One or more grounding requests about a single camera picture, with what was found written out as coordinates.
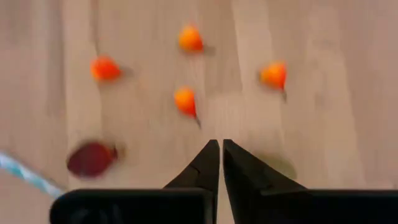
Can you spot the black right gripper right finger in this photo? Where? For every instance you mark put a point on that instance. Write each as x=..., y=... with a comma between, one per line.
x=242, y=174

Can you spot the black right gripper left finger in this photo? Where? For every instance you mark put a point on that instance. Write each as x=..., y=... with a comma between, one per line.
x=205, y=168

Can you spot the small orange yellow pepper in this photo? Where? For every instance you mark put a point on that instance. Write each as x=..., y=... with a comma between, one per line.
x=185, y=101
x=104, y=69
x=274, y=75
x=190, y=39

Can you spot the dark red plum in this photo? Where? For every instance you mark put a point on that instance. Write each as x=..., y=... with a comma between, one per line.
x=91, y=159

